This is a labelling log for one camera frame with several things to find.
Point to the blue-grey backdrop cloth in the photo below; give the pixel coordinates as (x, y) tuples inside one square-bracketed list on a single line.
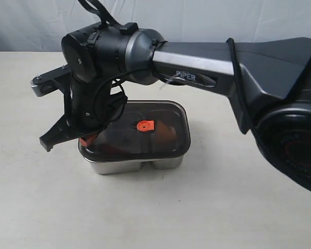
[(40, 25)]

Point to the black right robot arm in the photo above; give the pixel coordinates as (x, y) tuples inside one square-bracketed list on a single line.
[(268, 85)]

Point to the yellow toy cheese wedge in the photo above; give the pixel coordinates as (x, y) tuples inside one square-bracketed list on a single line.
[(164, 135)]

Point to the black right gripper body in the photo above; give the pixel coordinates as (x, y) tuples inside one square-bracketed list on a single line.
[(88, 109)]

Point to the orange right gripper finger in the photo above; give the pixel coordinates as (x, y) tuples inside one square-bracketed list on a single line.
[(87, 140)]

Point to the stainless steel lunch box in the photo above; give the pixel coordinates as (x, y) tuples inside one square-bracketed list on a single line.
[(128, 166)]

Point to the dark transparent box lid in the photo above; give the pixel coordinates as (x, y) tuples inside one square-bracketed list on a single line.
[(132, 136)]

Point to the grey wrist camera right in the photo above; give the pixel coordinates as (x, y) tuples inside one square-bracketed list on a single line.
[(56, 79)]

